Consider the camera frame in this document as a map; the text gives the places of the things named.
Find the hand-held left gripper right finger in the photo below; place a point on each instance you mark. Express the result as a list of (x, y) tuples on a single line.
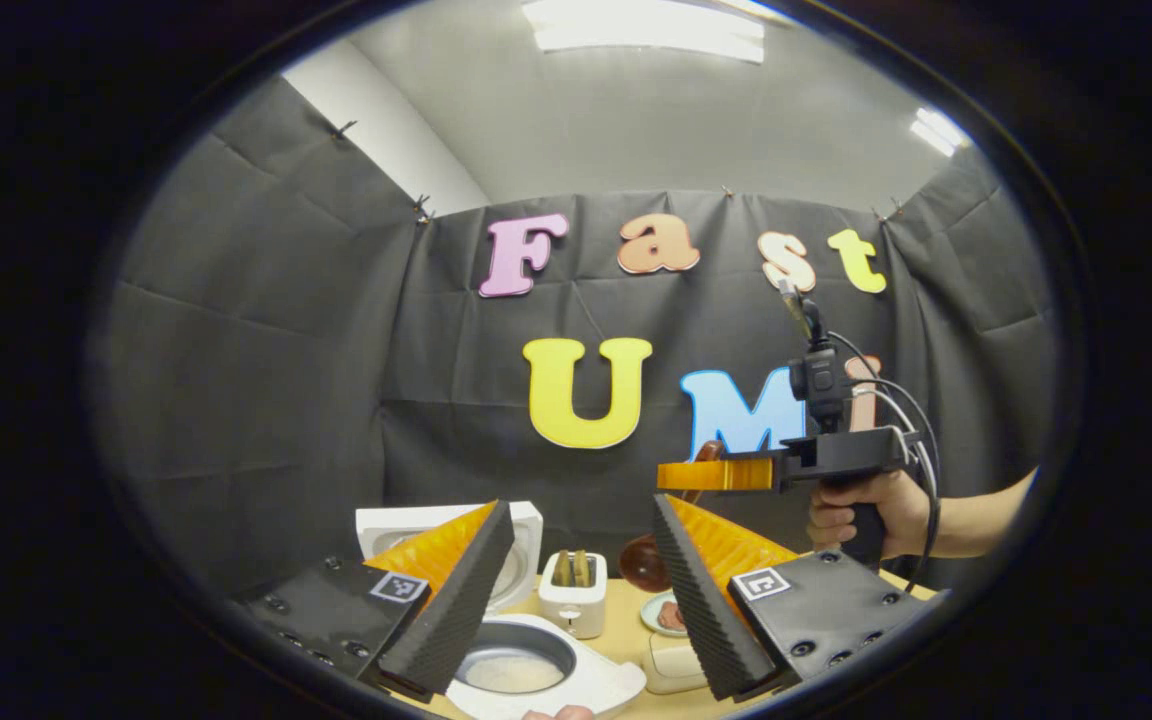
[(706, 610)]

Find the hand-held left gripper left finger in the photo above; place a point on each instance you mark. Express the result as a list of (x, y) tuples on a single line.
[(461, 610)]

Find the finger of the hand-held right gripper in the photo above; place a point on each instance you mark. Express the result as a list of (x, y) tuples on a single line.
[(716, 474)]

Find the clear box of rice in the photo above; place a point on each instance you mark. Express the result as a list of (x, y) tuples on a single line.
[(674, 662)]

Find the dark wooden spoon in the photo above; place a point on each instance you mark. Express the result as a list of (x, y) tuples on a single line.
[(644, 562)]

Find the white rice cooker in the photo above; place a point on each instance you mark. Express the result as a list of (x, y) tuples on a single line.
[(536, 690)]

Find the red meat slice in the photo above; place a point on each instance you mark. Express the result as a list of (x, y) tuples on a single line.
[(672, 616)]

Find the light green plate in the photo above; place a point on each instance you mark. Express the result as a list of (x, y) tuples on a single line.
[(649, 612)]

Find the white toaster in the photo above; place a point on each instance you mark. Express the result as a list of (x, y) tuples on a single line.
[(571, 610)]

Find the brown bread slice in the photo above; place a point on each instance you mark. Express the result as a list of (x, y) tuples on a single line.
[(563, 568), (583, 568)]

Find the black backdrop cloth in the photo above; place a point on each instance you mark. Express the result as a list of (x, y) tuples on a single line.
[(286, 350)]

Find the small ceiling light panel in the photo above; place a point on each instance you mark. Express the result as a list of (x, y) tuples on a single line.
[(939, 132)]

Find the long ceiling light panel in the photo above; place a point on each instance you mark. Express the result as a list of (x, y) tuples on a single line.
[(646, 28)]

